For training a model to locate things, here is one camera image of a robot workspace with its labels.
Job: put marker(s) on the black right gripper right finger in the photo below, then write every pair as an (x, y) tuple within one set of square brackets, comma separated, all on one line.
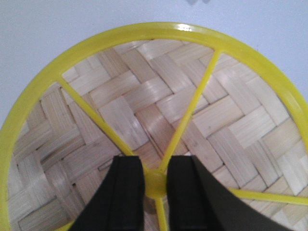
[(198, 202)]

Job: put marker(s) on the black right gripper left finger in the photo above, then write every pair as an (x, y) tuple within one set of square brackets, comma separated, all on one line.
[(117, 205)]

